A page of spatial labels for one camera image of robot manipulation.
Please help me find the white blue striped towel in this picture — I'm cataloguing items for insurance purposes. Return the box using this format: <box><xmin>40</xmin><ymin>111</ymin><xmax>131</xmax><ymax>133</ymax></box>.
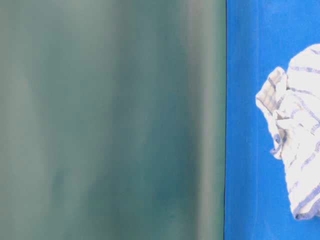
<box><xmin>255</xmin><ymin>43</ymin><xmax>320</xmax><ymax>220</ymax></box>

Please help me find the blurred green-grey panel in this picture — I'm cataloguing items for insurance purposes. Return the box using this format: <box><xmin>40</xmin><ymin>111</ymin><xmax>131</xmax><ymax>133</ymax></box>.
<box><xmin>0</xmin><ymin>0</ymin><xmax>226</xmax><ymax>240</ymax></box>

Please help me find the blue table cloth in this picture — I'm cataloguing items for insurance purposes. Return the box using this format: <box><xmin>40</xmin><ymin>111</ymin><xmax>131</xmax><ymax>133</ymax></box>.
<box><xmin>224</xmin><ymin>0</ymin><xmax>320</xmax><ymax>240</ymax></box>

